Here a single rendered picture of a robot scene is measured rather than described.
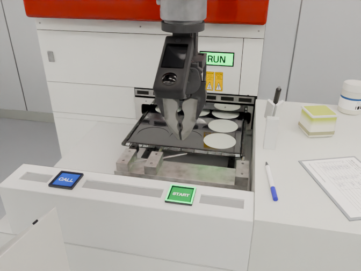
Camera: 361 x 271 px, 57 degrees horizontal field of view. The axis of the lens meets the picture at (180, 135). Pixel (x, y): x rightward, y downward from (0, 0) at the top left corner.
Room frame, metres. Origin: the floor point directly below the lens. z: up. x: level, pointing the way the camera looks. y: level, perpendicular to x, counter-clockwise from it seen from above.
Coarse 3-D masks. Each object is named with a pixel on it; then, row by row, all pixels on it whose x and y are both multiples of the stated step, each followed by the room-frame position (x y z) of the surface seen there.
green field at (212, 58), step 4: (200, 52) 1.12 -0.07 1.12; (204, 52) 1.12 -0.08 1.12; (208, 56) 1.12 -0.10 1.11; (212, 56) 1.11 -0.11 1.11; (216, 56) 1.11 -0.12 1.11; (220, 56) 1.11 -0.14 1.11; (224, 56) 1.11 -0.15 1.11; (228, 56) 1.10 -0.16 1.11; (232, 56) 1.10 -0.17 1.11; (208, 60) 1.12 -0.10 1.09; (212, 60) 1.11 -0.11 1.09; (216, 60) 1.11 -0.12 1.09; (220, 60) 1.11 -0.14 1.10; (224, 60) 1.11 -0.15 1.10; (228, 60) 1.10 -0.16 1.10; (232, 60) 1.10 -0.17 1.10; (208, 64) 1.12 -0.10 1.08; (212, 64) 1.11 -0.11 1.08; (216, 64) 1.11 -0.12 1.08; (220, 64) 1.11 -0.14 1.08; (224, 64) 1.11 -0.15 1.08; (228, 64) 1.10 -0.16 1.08; (232, 64) 1.10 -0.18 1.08
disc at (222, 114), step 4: (212, 112) 1.11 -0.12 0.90; (216, 112) 1.11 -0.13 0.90; (220, 112) 1.11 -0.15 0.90; (224, 112) 1.11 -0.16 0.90; (228, 112) 1.11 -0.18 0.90; (232, 112) 1.11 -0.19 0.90; (236, 112) 1.11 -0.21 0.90; (216, 116) 1.08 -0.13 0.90; (220, 116) 1.08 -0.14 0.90; (224, 116) 1.08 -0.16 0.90; (228, 116) 1.08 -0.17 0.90; (232, 116) 1.08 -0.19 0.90; (236, 116) 1.08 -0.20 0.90
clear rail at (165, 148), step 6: (126, 144) 0.88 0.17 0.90; (144, 144) 0.87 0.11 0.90; (150, 144) 0.87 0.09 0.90; (168, 150) 0.85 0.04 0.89; (174, 150) 0.85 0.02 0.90; (180, 150) 0.84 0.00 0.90; (186, 150) 0.84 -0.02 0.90; (192, 150) 0.84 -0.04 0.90; (198, 150) 0.84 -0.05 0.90; (204, 150) 0.83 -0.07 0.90; (228, 156) 0.82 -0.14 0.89; (234, 156) 0.81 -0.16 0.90; (240, 156) 0.81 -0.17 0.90
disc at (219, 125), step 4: (216, 120) 1.04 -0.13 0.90; (220, 120) 1.04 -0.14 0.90; (224, 120) 1.04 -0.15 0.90; (228, 120) 1.04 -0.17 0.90; (208, 124) 1.01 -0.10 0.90; (212, 124) 1.01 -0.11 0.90; (216, 124) 1.01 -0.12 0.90; (220, 124) 1.01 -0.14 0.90; (224, 124) 1.01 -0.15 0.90; (228, 124) 1.01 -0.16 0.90; (232, 124) 1.01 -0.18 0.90; (236, 124) 1.01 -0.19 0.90; (212, 128) 0.99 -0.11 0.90; (216, 128) 0.99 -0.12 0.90; (220, 128) 0.99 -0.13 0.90; (224, 128) 0.99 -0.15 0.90; (228, 128) 0.99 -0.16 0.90; (232, 128) 0.99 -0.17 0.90; (236, 128) 0.99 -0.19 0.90
